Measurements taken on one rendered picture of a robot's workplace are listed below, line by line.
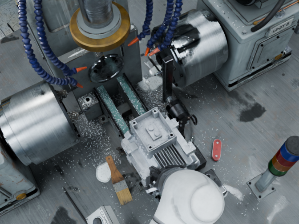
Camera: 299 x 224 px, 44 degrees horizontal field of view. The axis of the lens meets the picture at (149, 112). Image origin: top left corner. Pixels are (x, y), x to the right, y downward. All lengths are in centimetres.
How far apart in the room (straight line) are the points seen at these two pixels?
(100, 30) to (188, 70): 38
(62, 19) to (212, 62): 55
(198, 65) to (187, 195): 69
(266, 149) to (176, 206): 84
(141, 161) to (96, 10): 48
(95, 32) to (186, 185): 54
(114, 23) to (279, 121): 83
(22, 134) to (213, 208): 69
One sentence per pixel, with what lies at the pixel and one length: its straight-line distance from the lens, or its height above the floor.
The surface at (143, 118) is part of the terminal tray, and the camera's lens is 117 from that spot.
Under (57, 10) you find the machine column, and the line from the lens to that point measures 130.
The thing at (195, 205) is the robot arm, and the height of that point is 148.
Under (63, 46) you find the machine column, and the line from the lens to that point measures 141.
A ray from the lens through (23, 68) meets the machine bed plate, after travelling 177.
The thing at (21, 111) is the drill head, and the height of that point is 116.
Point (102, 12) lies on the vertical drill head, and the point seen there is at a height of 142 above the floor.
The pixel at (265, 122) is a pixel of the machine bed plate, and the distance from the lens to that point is 157.
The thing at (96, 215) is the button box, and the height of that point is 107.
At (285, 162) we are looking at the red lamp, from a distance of 114.
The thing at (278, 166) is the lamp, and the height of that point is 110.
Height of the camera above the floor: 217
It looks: 63 degrees down
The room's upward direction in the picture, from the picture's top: 4 degrees counter-clockwise
